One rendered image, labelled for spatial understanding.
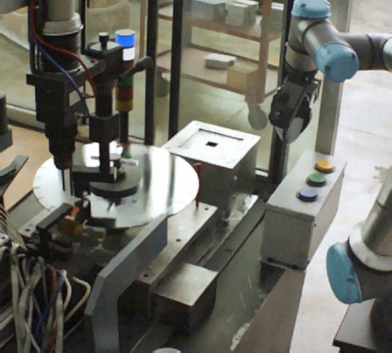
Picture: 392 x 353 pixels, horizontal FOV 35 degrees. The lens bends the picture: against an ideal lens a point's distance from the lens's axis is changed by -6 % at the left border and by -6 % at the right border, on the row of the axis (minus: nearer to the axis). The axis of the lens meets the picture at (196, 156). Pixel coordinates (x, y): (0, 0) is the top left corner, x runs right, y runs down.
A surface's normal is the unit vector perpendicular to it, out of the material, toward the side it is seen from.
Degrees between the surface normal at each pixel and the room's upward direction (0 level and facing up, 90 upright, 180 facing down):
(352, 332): 0
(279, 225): 90
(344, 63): 105
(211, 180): 90
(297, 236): 90
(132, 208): 0
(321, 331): 0
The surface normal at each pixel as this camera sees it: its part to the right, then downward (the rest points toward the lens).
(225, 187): -0.44, 0.40
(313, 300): 0.04, -0.88
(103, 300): 0.90, 0.24
